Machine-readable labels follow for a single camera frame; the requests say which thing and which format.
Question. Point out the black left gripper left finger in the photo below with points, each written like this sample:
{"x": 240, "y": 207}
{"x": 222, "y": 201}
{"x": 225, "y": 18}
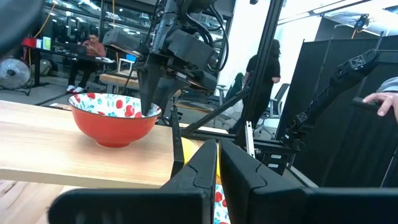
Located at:
{"x": 192, "y": 174}

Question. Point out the yellow bowl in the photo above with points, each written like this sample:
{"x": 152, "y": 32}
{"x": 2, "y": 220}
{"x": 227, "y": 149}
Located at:
{"x": 189, "y": 151}

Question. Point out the black office chair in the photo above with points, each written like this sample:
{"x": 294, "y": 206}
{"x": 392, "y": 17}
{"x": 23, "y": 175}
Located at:
{"x": 281, "y": 93}

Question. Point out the black base block white labels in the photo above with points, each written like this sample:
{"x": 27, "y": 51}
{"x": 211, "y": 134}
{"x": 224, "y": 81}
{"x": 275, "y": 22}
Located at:
{"x": 264, "y": 155}

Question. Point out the blue ceiling device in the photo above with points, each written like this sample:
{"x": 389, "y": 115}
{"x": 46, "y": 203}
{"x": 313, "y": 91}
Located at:
{"x": 361, "y": 22}

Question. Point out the green jacket on chair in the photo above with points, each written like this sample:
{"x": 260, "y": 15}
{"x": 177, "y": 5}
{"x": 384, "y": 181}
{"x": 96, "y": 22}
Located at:
{"x": 237, "y": 84}

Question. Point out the wooden bench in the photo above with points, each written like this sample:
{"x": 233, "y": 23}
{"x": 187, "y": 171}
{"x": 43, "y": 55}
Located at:
{"x": 119, "y": 80}

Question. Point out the black laptop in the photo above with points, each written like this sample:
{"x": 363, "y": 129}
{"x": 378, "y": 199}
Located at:
{"x": 77, "y": 49}

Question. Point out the black frame wooden shelf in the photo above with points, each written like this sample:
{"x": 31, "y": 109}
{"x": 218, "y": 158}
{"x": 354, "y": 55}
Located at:
{"x": 46, "y": 146}

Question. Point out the black partition panel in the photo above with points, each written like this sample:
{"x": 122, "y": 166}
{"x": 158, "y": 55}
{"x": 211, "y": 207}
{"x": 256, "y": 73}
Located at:
{"x": 342, "y": 149}

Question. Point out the person's hand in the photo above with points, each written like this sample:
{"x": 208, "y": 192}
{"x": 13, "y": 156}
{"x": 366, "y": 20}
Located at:
{"x": 387, "y": 99}

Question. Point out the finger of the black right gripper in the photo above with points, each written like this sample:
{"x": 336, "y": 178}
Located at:
{"x": 171, "y": 90}
{"x": 149, "y": 87}

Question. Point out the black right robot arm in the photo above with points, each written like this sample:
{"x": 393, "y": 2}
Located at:
{"x": 169, "y": 15}

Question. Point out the red floral mini bowl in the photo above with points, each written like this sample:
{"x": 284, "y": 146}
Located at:
{"x": 221, "y": 205}
{"x": 109, "y": 127}

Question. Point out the person's forearm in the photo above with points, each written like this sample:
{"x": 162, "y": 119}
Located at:
{"x": 390, "y": 85}

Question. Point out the person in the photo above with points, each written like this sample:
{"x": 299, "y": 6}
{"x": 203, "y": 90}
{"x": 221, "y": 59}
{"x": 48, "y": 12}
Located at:
{"x": 270, "y": 71}
{"x": 93, "y": 48}

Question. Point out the green box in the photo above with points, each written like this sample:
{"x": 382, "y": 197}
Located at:
{"x": 46, "y": 43}

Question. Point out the black rig frame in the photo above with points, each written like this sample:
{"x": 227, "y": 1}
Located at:
{"x": 262, "y": 56}

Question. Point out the red box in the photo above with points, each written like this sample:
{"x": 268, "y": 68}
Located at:
{"x": 29, "y": 42}

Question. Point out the grey floor fan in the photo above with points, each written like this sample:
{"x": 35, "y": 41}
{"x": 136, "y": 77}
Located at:
{"x": 14, "y": 73}

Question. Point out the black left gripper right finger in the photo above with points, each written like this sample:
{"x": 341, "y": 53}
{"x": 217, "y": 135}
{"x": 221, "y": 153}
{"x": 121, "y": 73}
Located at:
{"x": 248, "y": 193}

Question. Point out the black desk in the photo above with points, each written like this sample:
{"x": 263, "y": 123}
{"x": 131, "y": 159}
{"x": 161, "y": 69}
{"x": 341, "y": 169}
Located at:
{"x": 36, "y": 67}

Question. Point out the silver metal bracket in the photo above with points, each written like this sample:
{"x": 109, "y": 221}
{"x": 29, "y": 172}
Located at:
{"x": 249, "y": 140}

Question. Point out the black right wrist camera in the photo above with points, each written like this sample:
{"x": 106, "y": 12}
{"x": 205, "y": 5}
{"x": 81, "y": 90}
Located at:
{"x": 124, "y": 40}

